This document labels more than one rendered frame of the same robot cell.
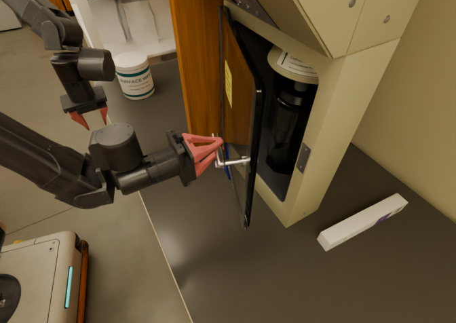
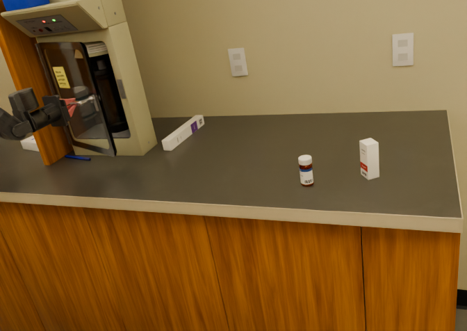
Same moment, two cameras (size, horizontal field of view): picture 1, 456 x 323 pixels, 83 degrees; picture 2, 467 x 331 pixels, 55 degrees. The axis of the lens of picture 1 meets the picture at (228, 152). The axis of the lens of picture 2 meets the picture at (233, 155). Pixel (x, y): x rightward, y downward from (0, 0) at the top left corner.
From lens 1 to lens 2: 1.22 m
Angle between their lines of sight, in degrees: 36
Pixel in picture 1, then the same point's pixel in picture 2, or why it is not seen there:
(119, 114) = not seen: outside the picture
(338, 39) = (101, 20)
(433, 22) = (151, 26)
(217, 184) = (82, 165)
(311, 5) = (86, 8)
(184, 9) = (14, 52)
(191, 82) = not seen: hidden behind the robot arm
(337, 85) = (112, 40)
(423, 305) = (227, 140)
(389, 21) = (117, 14)
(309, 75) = (101, 51)
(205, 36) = (30, 67)
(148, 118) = not seen: outside the picture
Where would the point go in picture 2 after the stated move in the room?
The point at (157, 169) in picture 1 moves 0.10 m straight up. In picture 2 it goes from (48, 110) to (37, 78)
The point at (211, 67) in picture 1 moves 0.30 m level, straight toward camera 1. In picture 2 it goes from (39, 88) to (74, 97)
